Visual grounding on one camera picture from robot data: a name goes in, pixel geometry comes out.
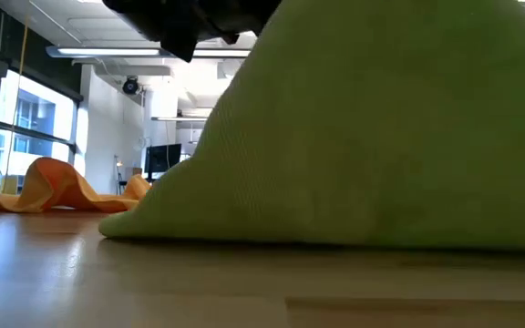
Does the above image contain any orange microfiber towel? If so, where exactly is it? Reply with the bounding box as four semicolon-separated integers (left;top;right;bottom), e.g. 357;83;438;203
0;157;154;214

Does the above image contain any black computer monitor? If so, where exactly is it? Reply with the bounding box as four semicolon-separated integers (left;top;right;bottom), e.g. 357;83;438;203
145;143;183;174

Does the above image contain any black ceiling spotlight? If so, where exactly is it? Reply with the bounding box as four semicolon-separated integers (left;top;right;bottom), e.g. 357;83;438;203
122;75;139;96

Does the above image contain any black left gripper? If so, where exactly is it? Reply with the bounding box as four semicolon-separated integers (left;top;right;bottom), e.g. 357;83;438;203
102;0;282;64

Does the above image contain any cardboard box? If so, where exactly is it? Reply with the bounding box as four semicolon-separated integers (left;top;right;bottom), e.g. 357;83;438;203
0;175;19;195

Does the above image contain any lime green microfiber towel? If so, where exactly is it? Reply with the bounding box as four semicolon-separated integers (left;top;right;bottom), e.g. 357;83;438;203
98;0;525;252

